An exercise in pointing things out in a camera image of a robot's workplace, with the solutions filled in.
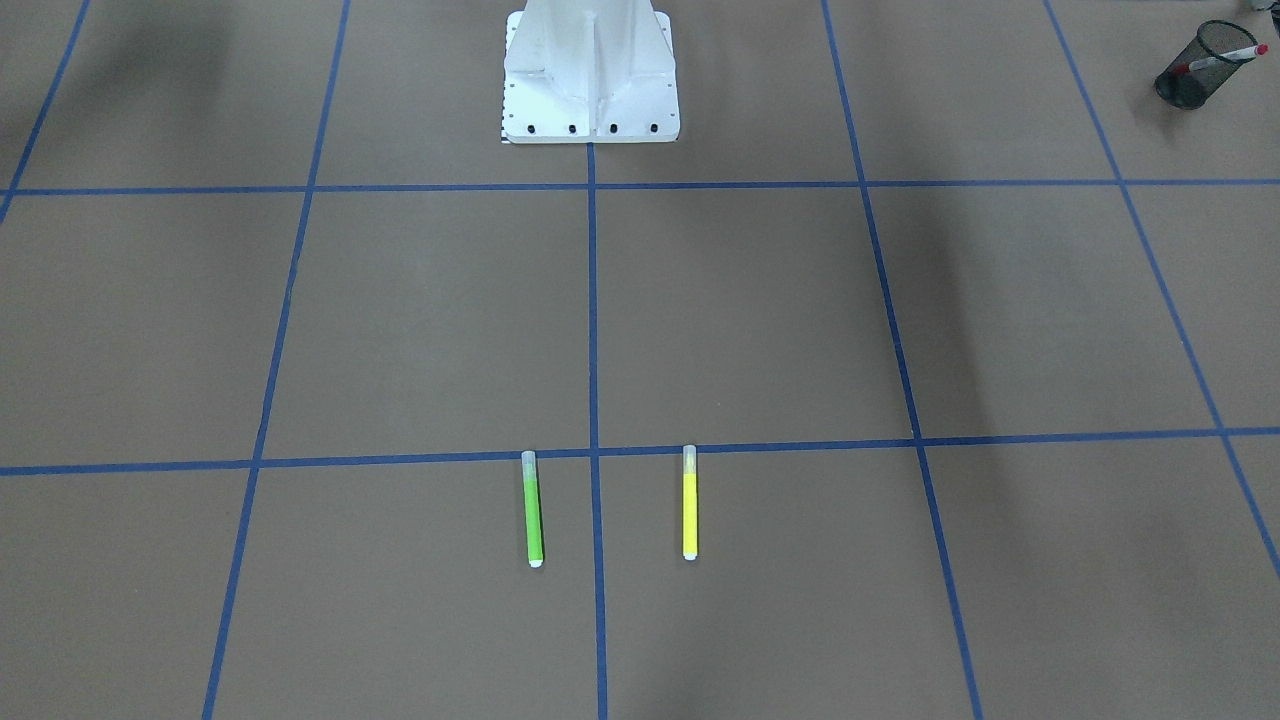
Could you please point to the black mesh cup near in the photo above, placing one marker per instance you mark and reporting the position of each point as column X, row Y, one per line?
column 1219, row 48

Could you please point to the yellow highlighter pen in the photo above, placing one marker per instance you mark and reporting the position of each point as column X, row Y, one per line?
column 689, row 504

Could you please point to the green highlighter pen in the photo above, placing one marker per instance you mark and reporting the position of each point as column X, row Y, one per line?
column 535, row 552

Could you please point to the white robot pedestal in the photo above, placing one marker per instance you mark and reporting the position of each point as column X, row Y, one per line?
column 589, row 72

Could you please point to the red capped white marker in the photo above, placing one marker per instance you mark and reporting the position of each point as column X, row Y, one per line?
column 1232, row 59

